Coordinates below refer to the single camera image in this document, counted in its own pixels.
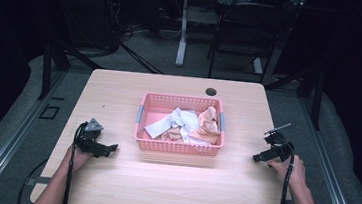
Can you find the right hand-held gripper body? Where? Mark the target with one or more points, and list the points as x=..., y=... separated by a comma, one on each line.
x=278, y=145

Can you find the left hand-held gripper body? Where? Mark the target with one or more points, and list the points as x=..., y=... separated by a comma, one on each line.
x=90, y=137

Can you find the peach cloth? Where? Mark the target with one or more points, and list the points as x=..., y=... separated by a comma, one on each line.
x=208, y=124

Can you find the pink plastic basket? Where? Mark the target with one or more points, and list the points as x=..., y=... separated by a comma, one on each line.
x=180, y=123

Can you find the white cloth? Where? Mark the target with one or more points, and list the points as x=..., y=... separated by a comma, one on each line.
x=180, y=123

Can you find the person's left hand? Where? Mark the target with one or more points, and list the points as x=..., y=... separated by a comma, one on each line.
x=78, y=159

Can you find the person's right hand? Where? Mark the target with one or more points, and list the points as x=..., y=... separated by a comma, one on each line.
x=291, y=174

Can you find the tan patterned cloth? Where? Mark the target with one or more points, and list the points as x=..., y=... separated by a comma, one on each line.
x=172, y=136

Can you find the black metal stand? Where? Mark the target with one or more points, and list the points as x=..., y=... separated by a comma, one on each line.
x=53, y=66
x=309, y=91

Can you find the black chair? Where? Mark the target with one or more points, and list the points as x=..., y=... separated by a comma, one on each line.
x=242, y=31

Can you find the white desk leg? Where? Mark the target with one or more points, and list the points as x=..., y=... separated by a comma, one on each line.
x=183, y=32

